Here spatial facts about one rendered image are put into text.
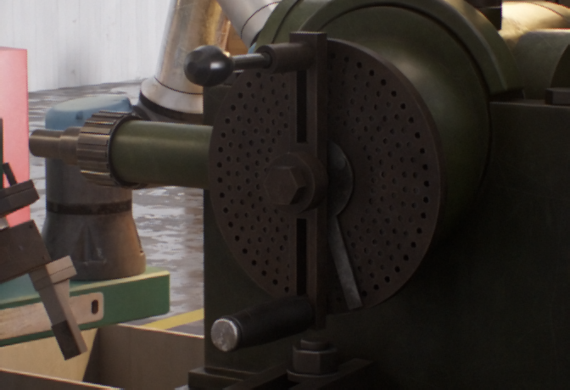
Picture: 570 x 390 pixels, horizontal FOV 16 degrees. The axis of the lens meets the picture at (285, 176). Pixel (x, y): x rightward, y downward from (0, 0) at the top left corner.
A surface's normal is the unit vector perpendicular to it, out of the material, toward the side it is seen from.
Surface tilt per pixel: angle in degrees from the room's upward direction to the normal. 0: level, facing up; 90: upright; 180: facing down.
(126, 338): 90
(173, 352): 90
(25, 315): 90
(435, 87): 52
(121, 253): 73
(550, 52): 36
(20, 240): 67
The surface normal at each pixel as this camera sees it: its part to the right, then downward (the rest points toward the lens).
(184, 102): 0.21, -0.32
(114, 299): 0.72, 0.09
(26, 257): 0.71, -0.31
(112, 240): 0.50, -0.19
